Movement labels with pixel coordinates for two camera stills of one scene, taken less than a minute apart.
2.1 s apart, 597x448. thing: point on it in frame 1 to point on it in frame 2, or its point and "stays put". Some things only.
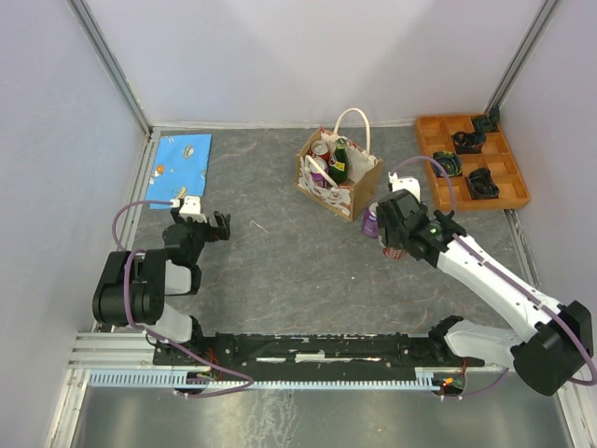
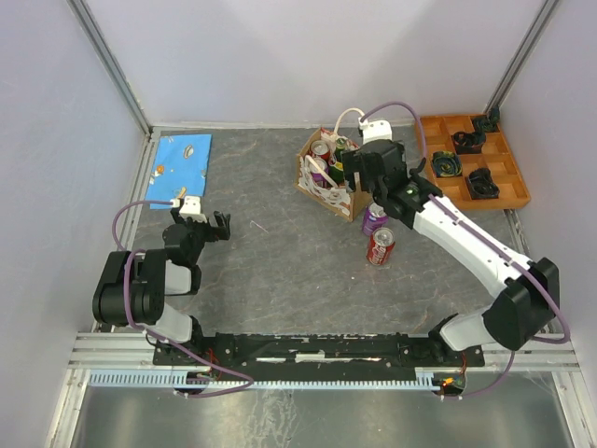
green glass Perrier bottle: (339, 167) stays put
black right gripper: (389, 238) to (352, 164)
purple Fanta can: (370, 221) stays put
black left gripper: (223, 228) stays put
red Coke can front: (393, 253) to (381, 245)
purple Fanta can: (318, 179) stays put
